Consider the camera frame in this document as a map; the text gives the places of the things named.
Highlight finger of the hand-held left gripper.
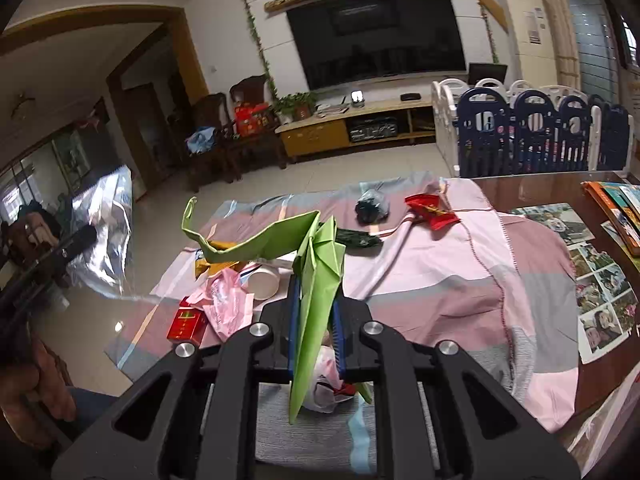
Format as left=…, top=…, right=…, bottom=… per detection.
left=0, top=224, right=99, bottom=321

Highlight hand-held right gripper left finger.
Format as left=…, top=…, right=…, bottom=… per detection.
left=50, top=275, right=303, bottom=480

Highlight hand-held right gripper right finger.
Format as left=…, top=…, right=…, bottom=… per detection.
left=330, top=295, right=583, bottom=480

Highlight clear plastic bag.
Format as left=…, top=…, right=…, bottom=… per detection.
left=64, top=165, right=167, bottom=306

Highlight green paper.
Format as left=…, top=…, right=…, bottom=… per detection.
left=181, top=197, right=373, bottom=426

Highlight grey plastic bag dark contents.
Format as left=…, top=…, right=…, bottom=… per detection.
left=355, top=187, right=391, bottom=224

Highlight red foil wrapper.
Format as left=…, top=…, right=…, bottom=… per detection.
left=404, top=192, right=460, bottom=233

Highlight person's left hand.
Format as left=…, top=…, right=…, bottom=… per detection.
left=0, top=342, right=77, bottom=451

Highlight white paper cup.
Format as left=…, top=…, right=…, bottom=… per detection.
left=247, top=265, right=282, bottom=302

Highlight white plastic bag red item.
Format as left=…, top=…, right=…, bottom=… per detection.
left=306, top=345, right=374, bottom=414

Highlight pink plastic bag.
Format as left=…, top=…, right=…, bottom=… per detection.
left=187, top=267, right=257, bottom=339

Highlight dark green wrapper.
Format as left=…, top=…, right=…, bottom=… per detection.
left=336, top=228, right=384, bottom=251

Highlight orange yellow wrapper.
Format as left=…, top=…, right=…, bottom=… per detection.
left=194, top=239, right=251, bottom=279

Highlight striped pink grey bed sheet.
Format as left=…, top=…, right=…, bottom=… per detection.
left=102, top=170, right=583, bottom=480

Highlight red cigarette box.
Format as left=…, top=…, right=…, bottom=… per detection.
left=166, top=297, right=207, bottom=346

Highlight person's blue trousers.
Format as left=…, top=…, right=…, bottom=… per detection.
left=65, top=385, right=134, bottom=442

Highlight dark wooden chair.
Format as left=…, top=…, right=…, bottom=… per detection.
left=167, top=92, right=237, bottom=194
left=229, top=75, right=289, bottom=182

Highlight blue cloth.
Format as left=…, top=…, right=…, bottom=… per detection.
left=185, top=127, right=219, bottom=155

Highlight wooden television cabinet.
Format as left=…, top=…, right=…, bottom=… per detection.
left=275, top=95, right=439, bottom=164

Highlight red gift box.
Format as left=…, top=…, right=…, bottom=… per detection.
left=233, top=102, right=274, bottom=137

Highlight black stereo receiver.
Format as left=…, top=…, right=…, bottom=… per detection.
left=348, top=118, right=400, bottom=142

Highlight green potted plant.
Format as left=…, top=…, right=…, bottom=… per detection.
left=272, top=92, right=319, bottom=124

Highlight single photo print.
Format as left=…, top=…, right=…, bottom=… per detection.
left=509, top=203, right=596, bottom=246

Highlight white playpen panels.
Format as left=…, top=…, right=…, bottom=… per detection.
left=431, top=78, right=637, bottom=172

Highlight photo collage sheet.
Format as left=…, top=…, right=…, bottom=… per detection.
left=566, top=242, right=640, bottom=366

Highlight green ivy garland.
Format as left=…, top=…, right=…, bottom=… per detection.
left=235, top=0, right=279, bottom=107
left=462, top=0, right=501, bottom=67

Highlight navy playpen panels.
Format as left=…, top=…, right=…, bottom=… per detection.
left=457, top=87, right=634, bottom=179

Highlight large black television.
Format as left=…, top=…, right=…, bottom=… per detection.
left=286, top=0, right=469, bottom=92

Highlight black monitor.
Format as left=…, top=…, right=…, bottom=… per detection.
left=467, top=62, right=509, bottom=86

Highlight row of books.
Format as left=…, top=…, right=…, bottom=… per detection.
left=581, top=180, right=640, bottom=257

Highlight cream standing air conditioner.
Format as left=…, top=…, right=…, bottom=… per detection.
left=499, top=0, right=560, bottom=89

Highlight beige curtain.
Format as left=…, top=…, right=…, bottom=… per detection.
left=540, top=0, right=584, bottom=92

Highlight wooden wall shelf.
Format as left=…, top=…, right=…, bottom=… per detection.
left=263, top=0, right=321, bottom=14

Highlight slanted wooden wall plank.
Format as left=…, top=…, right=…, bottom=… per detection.
left=475, top=0, right=509, bottom=31

